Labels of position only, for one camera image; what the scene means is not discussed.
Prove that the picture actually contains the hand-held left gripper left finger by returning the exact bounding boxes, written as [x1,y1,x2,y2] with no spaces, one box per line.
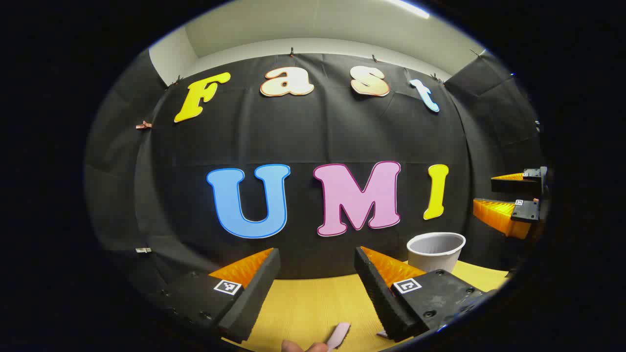
[147,248,282,344]

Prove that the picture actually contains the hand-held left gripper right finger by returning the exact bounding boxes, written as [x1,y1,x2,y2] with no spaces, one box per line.
[354,246,490,343]

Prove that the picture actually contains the small pink broom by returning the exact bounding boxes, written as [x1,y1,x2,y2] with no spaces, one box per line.
[327,322,351,352]

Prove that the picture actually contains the white ribbed garbage bin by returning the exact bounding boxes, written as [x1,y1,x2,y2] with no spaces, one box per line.
[406,232,467,273]

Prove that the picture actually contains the yellow wooden desktop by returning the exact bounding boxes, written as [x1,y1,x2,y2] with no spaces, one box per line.
[220,261,512,352]

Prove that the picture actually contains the black backdrop cloth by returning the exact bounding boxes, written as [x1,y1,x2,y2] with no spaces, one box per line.
[83,49,546,299]

